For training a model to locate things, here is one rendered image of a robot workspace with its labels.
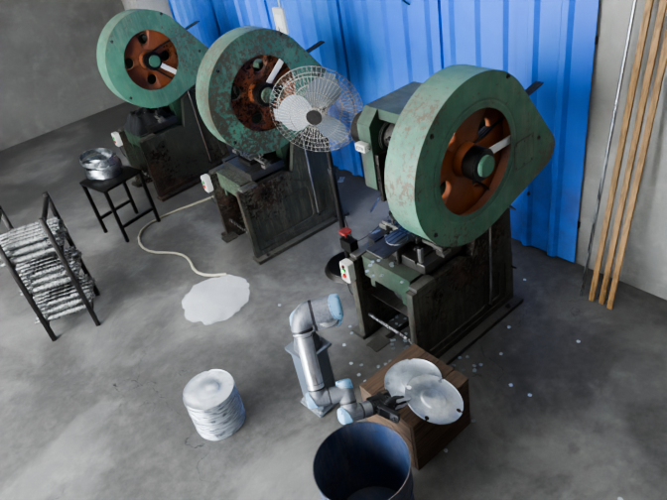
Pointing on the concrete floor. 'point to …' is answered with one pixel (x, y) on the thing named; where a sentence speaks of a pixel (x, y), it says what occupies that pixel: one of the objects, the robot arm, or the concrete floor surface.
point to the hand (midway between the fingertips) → (409, 400)
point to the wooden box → (422, 430)
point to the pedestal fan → (297, 112)
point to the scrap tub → (363, 464)
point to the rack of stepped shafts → (48, 268)
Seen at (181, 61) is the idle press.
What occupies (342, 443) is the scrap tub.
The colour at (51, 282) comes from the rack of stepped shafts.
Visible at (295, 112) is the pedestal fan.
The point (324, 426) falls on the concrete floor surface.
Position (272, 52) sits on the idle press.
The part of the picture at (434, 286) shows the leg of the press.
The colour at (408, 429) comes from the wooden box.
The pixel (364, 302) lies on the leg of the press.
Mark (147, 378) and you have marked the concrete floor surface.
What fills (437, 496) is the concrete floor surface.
